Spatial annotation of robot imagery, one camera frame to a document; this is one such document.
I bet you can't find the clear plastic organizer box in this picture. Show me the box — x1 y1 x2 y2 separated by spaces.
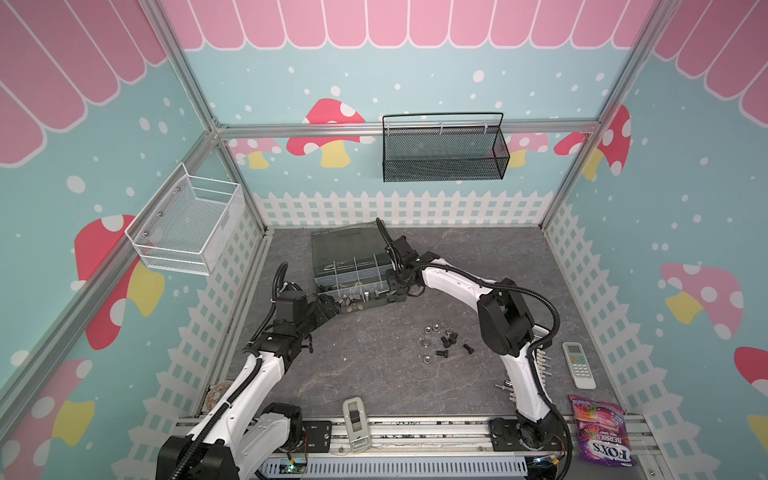
311 222 407 314

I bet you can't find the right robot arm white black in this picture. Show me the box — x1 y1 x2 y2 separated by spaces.
381 227 566 450

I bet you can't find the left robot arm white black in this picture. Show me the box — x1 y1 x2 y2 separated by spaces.
155 288 339 479

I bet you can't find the black screws cluster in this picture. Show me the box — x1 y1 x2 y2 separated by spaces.
435 330 458 358

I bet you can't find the black rack with screws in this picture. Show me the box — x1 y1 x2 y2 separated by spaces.
500 346 547 417

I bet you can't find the roll of clear tape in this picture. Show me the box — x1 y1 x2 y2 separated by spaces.
201 380 232 414

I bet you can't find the grey handheld remote device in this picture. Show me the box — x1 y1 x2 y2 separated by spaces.
342 397 372 452

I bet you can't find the green circuit board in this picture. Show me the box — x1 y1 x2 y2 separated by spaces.
280 459 307 475

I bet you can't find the white remote control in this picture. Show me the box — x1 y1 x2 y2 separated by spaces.
562 342 597 390

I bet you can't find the purple candy bag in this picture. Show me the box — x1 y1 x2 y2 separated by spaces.
569 395 635 467

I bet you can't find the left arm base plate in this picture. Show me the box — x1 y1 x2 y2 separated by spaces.
297 420 333 454

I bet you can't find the black wire mesh basket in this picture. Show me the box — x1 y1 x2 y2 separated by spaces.
381 112 511 183

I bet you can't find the white wire mesh basket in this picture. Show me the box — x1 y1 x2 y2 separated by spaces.
125 164 245 276

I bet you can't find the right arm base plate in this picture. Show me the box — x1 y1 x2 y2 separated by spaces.
488 412 566 453

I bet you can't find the white slotted cable duct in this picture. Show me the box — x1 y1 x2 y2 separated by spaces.
260 457 529 479

